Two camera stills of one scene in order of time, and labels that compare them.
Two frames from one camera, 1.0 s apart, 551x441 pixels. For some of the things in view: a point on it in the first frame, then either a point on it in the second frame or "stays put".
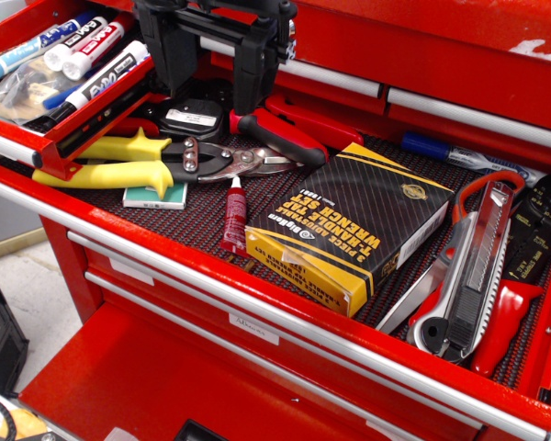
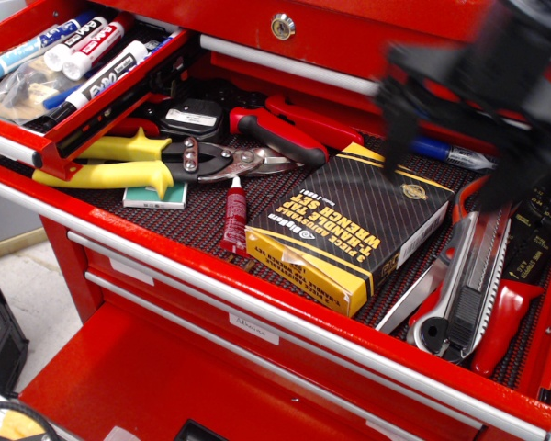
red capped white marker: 77,65 stays put
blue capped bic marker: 474,160 stays put
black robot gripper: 173,44 to 519,53
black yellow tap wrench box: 342,236 stays put
